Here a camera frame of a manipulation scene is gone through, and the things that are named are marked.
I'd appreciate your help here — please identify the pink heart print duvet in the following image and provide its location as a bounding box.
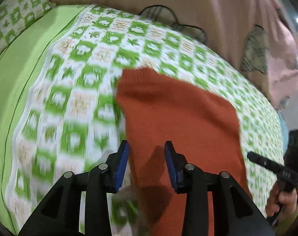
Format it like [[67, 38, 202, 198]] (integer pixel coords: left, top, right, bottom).
[[39, 0, 298, 109]]

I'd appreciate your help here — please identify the green patterned pillow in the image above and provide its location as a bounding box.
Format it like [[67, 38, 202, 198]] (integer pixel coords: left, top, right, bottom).
[[0, 0, 56, 65]]

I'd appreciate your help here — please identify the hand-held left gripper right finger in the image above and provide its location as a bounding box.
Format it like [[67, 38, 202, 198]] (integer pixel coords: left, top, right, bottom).
[[164, 141, 276, 236]]

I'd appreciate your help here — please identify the green patterned bedsheet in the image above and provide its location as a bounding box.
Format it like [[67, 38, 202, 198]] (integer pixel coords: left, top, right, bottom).
[[0, 4, 287, 236]]

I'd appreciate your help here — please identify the person's right forearm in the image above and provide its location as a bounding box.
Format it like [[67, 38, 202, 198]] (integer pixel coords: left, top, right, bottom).
[[272, 202, 298, 236]]

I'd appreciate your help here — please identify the person's right hand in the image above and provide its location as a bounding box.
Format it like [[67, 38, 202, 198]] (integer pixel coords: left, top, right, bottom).
[[265, 184, 298, 225]]

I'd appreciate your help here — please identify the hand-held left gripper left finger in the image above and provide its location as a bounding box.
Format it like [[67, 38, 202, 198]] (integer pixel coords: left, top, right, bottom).
[[18, 140, 130, 236]]

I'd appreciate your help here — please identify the light blue cloth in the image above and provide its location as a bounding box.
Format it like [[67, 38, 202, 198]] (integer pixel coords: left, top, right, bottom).
[[277, 112, 290, 149]]

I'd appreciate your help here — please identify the orange t-shirt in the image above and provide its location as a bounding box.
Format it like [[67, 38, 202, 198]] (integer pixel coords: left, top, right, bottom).
[[116, 67, 253, 236]]

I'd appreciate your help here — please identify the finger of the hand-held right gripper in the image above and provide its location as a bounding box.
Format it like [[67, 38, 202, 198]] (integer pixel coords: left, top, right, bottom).
[[247, 152, 298, 183]]

